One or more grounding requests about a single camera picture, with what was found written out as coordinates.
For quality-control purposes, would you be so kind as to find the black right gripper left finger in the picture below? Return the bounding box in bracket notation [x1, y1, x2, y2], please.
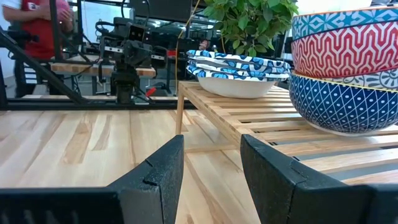
[0, 134, 185, 224]

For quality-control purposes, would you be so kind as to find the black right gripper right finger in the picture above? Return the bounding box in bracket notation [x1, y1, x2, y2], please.
[239, 134, 398, 224]

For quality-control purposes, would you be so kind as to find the blue white paper bowl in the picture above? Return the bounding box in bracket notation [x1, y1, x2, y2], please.
[186, 65, 289, 100]

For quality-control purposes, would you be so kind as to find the navy diamond pattern ceramic bowl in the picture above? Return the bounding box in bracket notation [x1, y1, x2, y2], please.
[288, 72, 398, 138]

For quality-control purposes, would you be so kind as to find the red patterned plate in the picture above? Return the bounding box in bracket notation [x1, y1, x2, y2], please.
[290, 20, 398, 79]

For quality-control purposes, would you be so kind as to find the orange and teal ceramic bowl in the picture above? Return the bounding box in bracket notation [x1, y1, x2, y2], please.
[291, 5, 398, 41]

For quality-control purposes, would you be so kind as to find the wooden slatted shelf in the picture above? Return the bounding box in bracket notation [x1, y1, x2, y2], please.
[175, 80, 398, 187]

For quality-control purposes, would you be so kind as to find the black monitor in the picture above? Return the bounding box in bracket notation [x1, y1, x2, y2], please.
[129, 0, 194, 23]

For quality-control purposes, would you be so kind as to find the background wooden table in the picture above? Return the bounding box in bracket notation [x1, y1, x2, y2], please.
[50, 62, 157, 78]

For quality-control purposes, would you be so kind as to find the person's hand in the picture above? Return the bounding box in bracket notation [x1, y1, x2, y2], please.
[57, 7, 74, 32]

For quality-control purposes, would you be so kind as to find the person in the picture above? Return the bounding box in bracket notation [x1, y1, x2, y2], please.
[0, 0, 75, 97]

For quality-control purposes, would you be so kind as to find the green potted plant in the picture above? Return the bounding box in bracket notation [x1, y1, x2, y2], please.
[202, 0, 300, 58]

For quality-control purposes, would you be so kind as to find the yellow cable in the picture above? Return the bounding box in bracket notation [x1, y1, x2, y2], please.
[173, 0, 201, 82]

